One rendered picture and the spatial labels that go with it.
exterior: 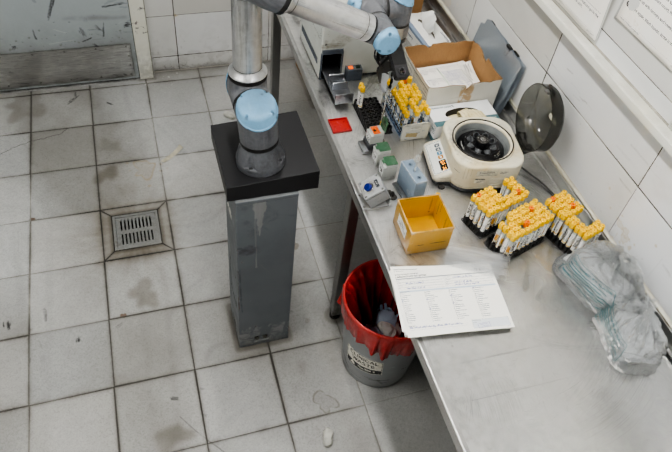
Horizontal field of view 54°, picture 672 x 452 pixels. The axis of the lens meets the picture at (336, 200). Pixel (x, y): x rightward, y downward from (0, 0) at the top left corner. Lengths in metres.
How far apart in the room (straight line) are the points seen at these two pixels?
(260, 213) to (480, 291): 0.71
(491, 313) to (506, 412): 0.27
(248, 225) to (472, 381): 0.84
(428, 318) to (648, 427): 0.59
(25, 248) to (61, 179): 0.42
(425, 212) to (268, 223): 0.50
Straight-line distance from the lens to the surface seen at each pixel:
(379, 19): 1.83
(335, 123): 2.27
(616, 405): 1.86
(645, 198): 1.98
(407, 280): 1.85
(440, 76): 2.47
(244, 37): 1.86
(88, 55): 3.80
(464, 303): 1.85
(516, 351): 1.83
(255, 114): 1.85
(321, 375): 2.67
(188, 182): 3.28
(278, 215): 2.09
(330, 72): 2.43
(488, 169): 2.08
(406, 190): 2.05
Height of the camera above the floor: 2.37
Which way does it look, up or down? 48 degrees down
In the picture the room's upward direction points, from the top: 8 degrees clockwise
